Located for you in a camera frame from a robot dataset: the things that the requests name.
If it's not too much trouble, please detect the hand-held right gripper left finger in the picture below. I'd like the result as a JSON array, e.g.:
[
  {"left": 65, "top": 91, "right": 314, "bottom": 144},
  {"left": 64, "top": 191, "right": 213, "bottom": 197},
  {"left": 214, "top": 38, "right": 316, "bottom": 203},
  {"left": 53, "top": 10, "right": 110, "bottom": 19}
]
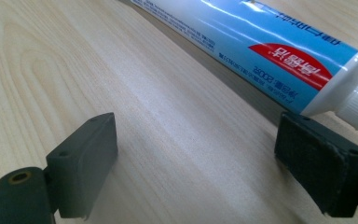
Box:
[{"left": 46, "top": 112, "right": 119, "bottom": 220}]

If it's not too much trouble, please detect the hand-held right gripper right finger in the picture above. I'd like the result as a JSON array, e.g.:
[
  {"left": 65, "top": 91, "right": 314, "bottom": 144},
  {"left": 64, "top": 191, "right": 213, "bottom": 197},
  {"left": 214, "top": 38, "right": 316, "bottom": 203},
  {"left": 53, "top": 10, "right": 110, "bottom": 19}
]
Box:
[{"left": 274, "top": 111, "right": 358, "bottom": 218}]

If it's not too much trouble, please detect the blue and white toothpaste tube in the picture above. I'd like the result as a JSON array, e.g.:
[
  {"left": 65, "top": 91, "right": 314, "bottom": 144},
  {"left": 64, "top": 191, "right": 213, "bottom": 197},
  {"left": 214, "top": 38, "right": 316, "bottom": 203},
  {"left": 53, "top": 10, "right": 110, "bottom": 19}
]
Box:
[{"left": 130, "top": 0, "right": 358, "bottom": 135}]

